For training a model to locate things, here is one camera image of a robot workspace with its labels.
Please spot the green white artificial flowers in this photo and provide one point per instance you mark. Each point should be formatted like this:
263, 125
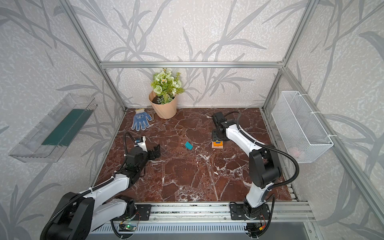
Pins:
166, 86

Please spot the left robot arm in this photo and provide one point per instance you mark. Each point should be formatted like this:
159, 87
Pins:
76, 215

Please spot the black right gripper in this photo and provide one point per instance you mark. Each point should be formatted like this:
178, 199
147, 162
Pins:
217, 137

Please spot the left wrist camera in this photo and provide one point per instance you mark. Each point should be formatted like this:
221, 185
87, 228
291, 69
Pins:
141, 142

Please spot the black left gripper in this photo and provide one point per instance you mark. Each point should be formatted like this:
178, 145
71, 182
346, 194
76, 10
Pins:
152, 152

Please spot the white wire mesh basket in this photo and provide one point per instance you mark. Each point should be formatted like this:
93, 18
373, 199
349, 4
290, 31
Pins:
300, 127

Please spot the pink wood block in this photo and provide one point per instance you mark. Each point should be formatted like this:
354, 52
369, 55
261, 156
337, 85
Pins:
217, 148

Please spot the pink object in basket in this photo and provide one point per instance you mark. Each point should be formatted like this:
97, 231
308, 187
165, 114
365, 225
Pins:
296, 153

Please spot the clear plastic wall shelf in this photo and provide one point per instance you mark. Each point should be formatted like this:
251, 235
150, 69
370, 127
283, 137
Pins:
48, 141

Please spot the orange wood block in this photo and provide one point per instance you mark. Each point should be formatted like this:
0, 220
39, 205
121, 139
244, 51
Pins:
216, 146

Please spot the blue work glove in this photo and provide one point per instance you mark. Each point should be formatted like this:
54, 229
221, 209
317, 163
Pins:
141, 120

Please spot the left circuit board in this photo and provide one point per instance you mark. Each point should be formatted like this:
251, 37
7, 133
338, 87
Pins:
127, 227

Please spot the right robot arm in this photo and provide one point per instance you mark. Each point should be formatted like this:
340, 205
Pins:
264, 166

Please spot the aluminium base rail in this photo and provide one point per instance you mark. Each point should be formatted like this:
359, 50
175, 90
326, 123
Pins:
216, 212

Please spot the beige flower pot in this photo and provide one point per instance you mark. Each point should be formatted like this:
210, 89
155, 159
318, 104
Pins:
165, 111

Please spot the teal triangular wood block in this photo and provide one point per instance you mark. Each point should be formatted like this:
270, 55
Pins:
188, 146

